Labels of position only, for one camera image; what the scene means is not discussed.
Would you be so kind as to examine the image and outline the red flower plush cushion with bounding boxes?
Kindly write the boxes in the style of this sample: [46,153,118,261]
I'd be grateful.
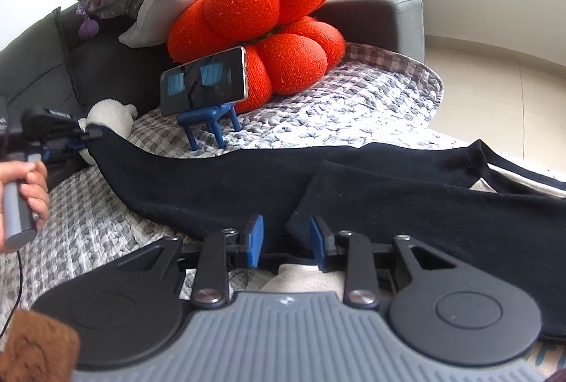
[167,0,345,114]

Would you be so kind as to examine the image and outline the cream black raglan sweatshirt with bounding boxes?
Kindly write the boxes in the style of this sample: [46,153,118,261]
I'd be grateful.
[89,129,565,342]

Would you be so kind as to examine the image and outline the smartphone playing video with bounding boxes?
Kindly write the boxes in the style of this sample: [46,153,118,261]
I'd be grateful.
[160,46,248,115]

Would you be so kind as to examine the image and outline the grey checked quilted bedcover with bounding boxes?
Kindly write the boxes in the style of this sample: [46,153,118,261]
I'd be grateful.
[0,41,566,352]

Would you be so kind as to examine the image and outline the brown furry patch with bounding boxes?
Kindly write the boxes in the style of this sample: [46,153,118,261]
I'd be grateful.
[1,310,81,382]

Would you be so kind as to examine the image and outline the white fluffy plush toy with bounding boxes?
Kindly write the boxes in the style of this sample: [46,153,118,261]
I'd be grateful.
[78,99,138,139]

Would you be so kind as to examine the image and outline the person's left hand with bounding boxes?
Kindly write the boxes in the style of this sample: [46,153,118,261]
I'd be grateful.
[1,160,50,253]

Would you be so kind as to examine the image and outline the blue stool phone stand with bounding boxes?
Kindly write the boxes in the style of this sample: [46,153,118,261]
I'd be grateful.
[177,103,242,151]

